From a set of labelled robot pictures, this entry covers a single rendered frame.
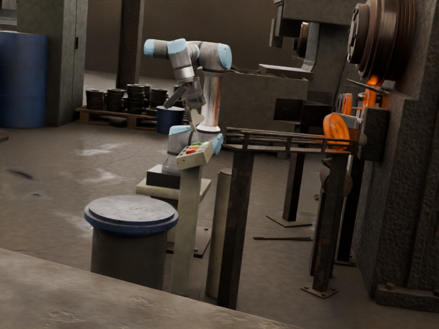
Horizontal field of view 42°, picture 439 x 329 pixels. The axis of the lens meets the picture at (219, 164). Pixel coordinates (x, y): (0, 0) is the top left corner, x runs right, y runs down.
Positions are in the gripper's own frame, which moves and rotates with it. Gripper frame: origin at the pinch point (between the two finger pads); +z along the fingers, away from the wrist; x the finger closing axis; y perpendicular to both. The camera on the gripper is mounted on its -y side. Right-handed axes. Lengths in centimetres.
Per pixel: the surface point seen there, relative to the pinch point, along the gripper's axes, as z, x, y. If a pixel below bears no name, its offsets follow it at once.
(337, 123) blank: 12, 11, 56
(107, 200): 13.8, -34.0, -30.0
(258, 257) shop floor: 73, 42, 8
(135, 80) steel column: -24, 702, -199
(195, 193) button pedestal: 22.9, -12.6, -3.1
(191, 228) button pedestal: 36.3, -12.6, -8.2
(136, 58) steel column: -58, 700, -187
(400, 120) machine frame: 17, 13, 81
